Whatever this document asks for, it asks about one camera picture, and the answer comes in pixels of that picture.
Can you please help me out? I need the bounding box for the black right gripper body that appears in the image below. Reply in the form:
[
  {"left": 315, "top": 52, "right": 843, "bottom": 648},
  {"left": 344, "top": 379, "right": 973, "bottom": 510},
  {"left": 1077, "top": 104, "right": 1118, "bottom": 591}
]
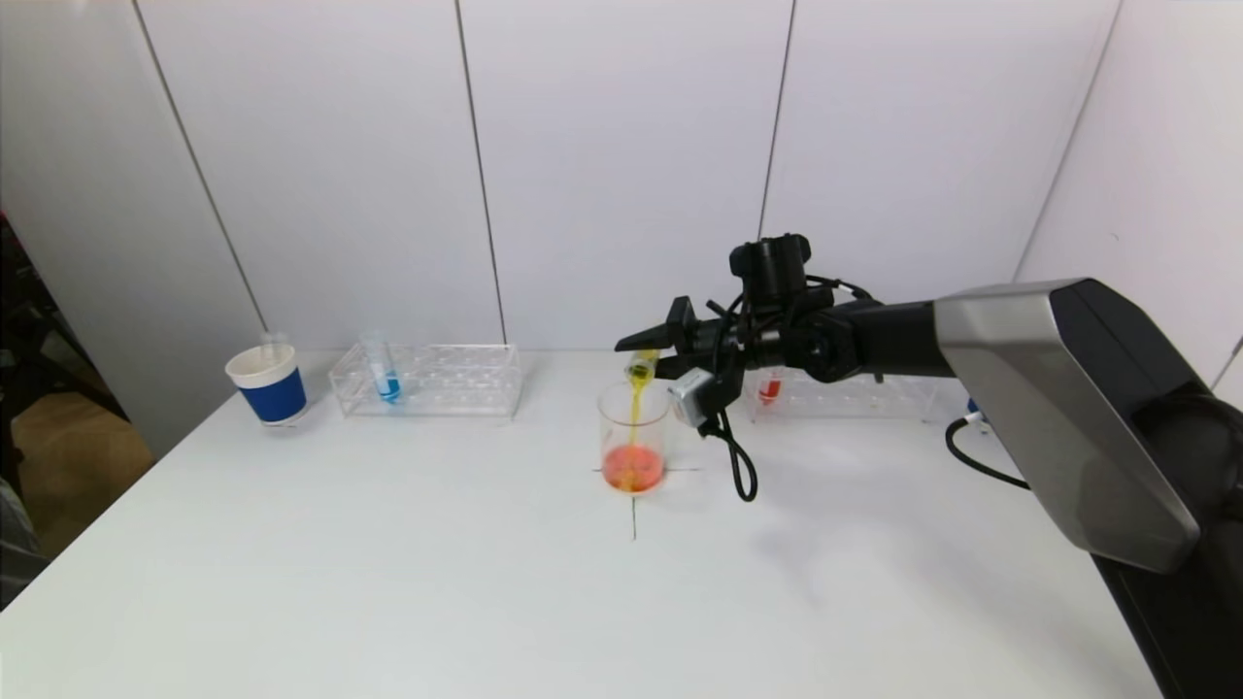
[{"left": 665, "top": 295, "right": 726, "bottom": 356}]

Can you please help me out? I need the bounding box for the clear glass beaker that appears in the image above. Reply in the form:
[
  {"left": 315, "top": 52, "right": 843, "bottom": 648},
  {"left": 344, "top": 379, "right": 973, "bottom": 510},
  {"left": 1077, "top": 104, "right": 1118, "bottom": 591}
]
[{"left": 597, "top": 382, "right": 670, "bottom": 494}]

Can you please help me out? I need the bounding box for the clear acrylic test tube rack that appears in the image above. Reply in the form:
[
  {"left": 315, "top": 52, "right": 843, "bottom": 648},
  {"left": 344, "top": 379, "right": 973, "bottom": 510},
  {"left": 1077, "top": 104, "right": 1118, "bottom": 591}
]
[
  {"left": 743, "top": 367, "right": 941, "bottom": 424},
  {"left": 328, "top": 344, "right": 525, "bottom": 420}
]

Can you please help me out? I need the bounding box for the test tube with blue pigment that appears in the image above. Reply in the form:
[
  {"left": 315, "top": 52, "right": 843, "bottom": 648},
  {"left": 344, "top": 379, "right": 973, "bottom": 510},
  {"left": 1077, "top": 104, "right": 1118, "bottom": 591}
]
[{"left": 363, "top": 331, "right": 404, "bottom": 407}]

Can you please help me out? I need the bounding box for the clear plastic wrap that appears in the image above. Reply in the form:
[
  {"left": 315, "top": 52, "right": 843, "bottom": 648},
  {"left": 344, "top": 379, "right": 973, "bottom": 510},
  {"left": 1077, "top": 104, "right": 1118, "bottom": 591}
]
[{"left": 0, "top": 466, "right": 50, "bottom": 611}]

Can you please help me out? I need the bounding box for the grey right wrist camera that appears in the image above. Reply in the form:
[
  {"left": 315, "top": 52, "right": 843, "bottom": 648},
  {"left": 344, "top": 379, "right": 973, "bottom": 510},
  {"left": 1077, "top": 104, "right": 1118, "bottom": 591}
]
[{"left": 667, "top": 367, "right": 719, "bottom": 430}]

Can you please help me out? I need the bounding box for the thin black camera cable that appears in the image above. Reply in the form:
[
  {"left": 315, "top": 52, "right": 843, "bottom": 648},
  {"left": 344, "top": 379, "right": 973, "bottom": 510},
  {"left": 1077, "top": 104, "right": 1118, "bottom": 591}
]
[{"left": 712, "top": 408, "right": 759, "bottom": 504}]

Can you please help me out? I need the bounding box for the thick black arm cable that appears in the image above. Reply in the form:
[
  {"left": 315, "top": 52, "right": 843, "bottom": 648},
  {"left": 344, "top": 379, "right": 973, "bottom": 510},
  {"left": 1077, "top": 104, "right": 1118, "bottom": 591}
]
[{"left": 945, "top": 412, "right": 1030, "bottom": 492}]

